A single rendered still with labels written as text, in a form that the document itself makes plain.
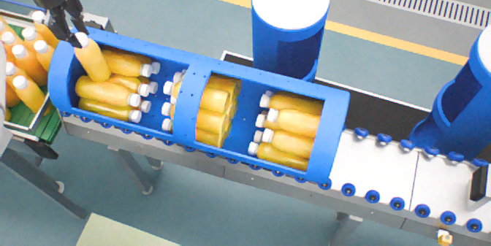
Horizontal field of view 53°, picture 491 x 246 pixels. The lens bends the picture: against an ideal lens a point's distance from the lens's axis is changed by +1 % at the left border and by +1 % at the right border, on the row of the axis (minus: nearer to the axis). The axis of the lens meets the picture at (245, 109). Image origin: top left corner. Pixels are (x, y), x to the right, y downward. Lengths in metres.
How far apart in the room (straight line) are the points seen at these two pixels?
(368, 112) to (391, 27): 0.69
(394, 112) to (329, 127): 1.32
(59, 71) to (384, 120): 1.65
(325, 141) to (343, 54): 1.63
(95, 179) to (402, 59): 1.83
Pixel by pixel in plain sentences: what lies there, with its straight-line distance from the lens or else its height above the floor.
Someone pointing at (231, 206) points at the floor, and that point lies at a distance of 2.55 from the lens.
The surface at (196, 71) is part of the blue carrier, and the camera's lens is 1.44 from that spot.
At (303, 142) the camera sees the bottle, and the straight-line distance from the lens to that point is 1.44.
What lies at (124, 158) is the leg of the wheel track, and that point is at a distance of 2.13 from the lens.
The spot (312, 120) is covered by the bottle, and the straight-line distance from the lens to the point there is 1.41.
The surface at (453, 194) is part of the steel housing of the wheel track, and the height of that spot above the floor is 0.93.
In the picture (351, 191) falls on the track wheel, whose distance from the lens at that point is 1.58.
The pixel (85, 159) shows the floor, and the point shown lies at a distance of 2.78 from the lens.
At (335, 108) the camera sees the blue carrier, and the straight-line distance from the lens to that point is 1.38.
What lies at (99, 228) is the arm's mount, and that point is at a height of 1.07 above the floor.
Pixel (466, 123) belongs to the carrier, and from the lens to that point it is 2.07.
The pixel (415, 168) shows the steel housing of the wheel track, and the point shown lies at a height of 0.92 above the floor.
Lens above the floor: 2.46
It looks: 64 degrees down
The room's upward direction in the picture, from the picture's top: 4 degrees counter-clockwise
